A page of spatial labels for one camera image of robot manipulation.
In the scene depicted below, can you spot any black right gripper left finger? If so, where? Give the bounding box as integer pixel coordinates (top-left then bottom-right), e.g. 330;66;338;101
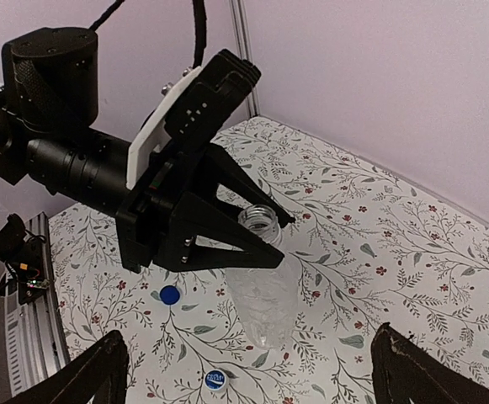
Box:
6;330;129;404

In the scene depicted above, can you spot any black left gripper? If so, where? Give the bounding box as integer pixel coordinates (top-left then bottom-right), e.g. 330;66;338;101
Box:
115;143;295;273

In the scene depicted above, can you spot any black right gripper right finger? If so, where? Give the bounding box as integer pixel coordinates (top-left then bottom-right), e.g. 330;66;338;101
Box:
370;322;489;404

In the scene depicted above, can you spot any white and blue bottle cap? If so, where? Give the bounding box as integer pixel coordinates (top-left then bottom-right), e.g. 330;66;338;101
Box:
204;369;228;393

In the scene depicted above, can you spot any small clear bottle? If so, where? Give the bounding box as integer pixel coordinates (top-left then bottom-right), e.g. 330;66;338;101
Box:
226;205;298;349

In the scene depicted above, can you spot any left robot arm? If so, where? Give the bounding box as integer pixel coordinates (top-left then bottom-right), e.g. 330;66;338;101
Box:
0;27;292;272

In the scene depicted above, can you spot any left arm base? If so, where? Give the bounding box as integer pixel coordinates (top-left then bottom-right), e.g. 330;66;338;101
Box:
0;214;49;305

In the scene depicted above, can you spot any floral tablecloth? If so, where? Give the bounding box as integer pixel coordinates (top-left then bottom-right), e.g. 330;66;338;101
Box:
48;116;489;404

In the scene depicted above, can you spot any aluminium front rail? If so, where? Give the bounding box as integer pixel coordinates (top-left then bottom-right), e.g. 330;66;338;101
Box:
4;212;71;396

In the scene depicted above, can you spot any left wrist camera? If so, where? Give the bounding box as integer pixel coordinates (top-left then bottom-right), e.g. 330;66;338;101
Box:
126;49;261;189

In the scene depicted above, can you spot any left aluminium corner post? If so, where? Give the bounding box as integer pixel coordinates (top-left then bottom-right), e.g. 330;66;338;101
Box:
229;0;260;118

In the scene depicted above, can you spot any left camera cable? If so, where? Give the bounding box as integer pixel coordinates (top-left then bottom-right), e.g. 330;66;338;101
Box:
88;0;208;71

